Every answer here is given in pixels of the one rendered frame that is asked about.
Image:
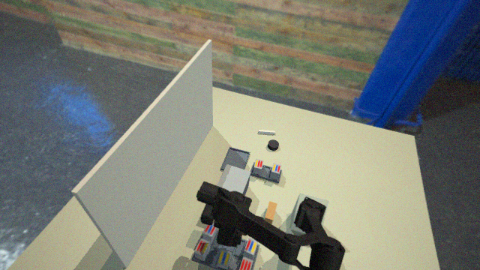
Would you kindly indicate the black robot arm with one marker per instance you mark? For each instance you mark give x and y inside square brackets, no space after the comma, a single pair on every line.
[231,212]

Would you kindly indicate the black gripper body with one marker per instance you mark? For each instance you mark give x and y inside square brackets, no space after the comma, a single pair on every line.
[207,217]

